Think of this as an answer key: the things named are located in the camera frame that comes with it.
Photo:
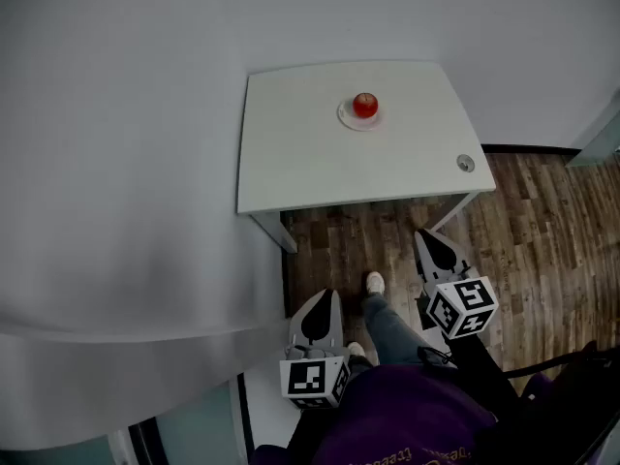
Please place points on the dark door frame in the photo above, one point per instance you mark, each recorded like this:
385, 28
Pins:
147, 441

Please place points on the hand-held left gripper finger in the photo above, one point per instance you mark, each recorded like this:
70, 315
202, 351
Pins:
336, 325
302, 325

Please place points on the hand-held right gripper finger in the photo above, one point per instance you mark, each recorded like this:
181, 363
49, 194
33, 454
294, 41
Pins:
455, 259
426, 259

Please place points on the white table leg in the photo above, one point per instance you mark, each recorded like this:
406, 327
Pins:
455, 211
278, 230

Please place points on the white panel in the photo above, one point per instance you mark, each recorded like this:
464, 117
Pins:
266, 405

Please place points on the person's right forearm black sleeve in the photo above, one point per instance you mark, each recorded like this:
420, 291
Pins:
484, 371

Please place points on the black bag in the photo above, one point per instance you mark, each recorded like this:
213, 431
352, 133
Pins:
571, 414

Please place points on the person's white shoe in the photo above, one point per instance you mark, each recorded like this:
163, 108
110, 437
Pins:
356, 349
375, 283

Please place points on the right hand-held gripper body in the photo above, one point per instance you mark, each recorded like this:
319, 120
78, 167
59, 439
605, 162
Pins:
465, 305

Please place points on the person's leg in jeans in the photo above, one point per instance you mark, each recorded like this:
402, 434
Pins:
392, 330

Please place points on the white plate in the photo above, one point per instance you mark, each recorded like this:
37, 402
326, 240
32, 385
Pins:
360, 125

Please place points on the glass panel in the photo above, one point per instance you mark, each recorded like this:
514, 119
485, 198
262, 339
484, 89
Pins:
598, 145

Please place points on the person's purple sweater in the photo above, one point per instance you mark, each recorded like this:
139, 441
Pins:
402, 414

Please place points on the red apple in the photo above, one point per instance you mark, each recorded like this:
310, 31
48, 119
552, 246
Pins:
365, 106

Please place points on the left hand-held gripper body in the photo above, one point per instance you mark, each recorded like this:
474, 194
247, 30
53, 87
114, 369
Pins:
306, 380

